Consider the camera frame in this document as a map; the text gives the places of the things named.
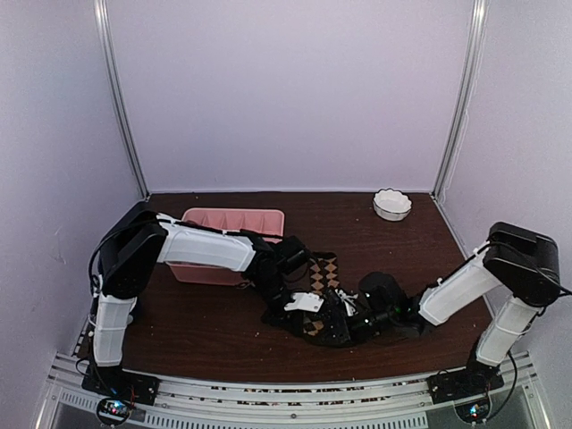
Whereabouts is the aluminium front frame rail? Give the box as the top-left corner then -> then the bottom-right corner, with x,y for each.
31,352 -> 557,428

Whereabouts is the brown checkered sock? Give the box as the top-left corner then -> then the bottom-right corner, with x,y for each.
302,252 -> 340,347

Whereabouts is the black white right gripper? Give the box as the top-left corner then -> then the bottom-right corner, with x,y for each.
313,308 -> 396,348

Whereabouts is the pink divided plastic tray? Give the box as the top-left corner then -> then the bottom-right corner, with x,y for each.
162,207 -> 285,286

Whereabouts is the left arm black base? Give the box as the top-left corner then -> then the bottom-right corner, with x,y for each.
81,363 -> 160,406

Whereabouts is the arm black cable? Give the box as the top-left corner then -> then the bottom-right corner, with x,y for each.
88,218 -> 157,296
486,240 -> 572,299

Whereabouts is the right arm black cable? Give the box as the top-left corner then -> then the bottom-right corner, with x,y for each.
486,240 -> 572,299

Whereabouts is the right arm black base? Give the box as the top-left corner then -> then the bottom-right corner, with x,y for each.
426,368 -> 504,404

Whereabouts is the white scalloped bowl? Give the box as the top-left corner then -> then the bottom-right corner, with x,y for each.
373,189 -> 412,222

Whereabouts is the aluminium right corner post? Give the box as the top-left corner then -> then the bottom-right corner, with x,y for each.
432,0 -> 490,202

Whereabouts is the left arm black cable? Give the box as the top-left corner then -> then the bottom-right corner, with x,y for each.
88,218 -> 157,296

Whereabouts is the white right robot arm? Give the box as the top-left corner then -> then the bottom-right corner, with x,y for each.
322,222 -> 562,395

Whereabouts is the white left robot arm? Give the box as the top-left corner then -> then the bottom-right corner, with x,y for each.
88,206 -> 325,397

